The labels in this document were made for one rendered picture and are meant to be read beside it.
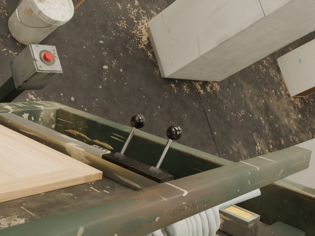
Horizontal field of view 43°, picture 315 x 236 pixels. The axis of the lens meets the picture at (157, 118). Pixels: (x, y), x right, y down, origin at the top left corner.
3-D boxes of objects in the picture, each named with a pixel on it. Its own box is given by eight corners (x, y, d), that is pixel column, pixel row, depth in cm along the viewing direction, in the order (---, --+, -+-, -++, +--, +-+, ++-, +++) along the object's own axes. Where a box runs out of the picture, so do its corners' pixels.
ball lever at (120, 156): (116, 161, 104) (139, 116, 106) (127, 166, 101) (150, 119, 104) (108, 156, 101) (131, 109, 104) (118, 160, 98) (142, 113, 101)
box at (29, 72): (33, 65, 173) (56, 45, 162) (41, 90, 170) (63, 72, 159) (7, 64, 164) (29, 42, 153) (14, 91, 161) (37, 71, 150)
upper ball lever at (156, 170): (151, 176, 96) (175, 127, 99) (163, 181, 94) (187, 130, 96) (142, 171, 93) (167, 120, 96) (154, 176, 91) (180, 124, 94)
